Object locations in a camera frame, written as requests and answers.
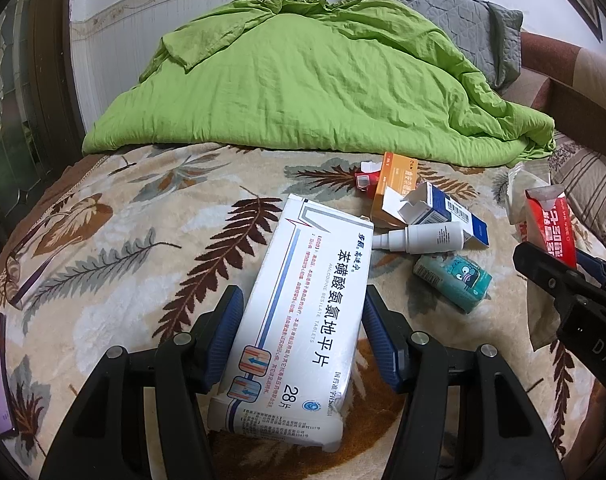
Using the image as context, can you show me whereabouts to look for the wooden glass door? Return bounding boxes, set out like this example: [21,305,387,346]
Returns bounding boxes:
[0,0,84,221]

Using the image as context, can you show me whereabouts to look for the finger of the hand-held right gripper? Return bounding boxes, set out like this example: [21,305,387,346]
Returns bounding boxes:
[576,252,606,293]
[513,242,584,321]

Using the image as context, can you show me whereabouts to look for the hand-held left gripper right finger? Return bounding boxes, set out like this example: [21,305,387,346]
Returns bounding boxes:
[364,284,574,480]

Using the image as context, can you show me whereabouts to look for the small torn red packet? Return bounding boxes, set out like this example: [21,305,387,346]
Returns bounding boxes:
[354,160,384,196]

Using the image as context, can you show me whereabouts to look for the orange medicine box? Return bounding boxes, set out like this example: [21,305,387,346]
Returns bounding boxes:
[370,151,424,231]

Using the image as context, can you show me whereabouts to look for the green quilt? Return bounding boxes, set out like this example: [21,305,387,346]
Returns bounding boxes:
[81,0,556,168]

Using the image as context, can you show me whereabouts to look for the white spray bottle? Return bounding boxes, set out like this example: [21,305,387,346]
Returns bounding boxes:
[372,222,466,256]

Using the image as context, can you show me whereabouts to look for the white plastic pouch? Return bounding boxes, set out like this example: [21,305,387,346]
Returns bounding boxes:
[506,162,571,353]

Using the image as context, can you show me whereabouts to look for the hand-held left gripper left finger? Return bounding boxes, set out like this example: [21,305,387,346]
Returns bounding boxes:
[38,284,246,480]

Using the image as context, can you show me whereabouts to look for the brown sofa armrest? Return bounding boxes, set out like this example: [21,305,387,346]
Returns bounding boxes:
[503,30,606,161]

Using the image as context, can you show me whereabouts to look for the teal tissue pack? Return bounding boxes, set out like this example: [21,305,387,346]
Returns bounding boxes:
[413,252,493,313]

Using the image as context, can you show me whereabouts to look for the leaf print blanket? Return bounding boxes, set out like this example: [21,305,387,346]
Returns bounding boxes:
[0,142,606,480]

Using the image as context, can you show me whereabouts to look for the white medicine box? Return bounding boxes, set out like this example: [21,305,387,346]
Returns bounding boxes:
[207,192,374,453]

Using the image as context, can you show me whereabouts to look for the large red packet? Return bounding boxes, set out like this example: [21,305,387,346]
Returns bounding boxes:
[518,186,579,271]

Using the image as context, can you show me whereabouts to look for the blue white box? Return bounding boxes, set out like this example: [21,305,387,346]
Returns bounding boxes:
[395,181,490,250]

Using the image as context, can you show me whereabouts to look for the dark wooden wall frame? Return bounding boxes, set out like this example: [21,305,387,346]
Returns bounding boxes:
[528,0,604,41]

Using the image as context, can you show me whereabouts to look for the striped pillow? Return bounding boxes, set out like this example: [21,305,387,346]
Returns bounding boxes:
[548,132,606,261]

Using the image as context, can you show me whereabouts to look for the grey quilted pillow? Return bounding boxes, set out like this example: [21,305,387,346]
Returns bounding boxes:
[353,0,524,92]

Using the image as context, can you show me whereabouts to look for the eyeglasses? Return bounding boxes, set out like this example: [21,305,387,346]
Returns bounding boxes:
[3,247,46,308]

